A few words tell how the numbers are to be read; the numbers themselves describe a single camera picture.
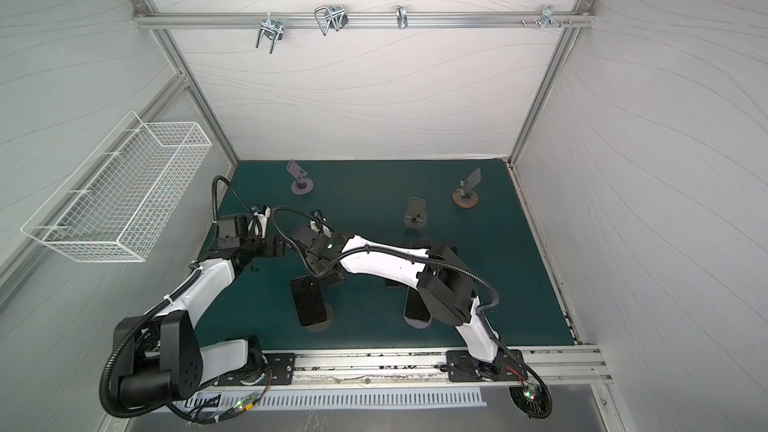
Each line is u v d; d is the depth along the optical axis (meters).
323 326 0.77
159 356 0.41
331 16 0.77
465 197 1.07
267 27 0.78
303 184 1.11
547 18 0.77
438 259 0.50
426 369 0.76
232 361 0.59
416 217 0.99
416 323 0.78
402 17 0.78
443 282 0.48
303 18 0.76
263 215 0.80
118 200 0.69
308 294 0.70
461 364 0.74
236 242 0.68
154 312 0.44
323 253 0.60
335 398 0.70
